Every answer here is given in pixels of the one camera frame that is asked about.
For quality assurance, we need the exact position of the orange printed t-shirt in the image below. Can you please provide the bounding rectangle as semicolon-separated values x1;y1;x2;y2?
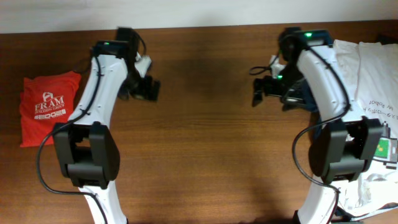
19;72;81;147

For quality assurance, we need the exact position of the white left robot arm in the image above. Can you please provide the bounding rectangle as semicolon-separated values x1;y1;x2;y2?
52;40;160;223

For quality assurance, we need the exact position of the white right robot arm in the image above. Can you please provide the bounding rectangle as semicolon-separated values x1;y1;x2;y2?
249;27;383;223

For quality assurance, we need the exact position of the white t-shirt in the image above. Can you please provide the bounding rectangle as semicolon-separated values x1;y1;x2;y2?
333;40;397;220

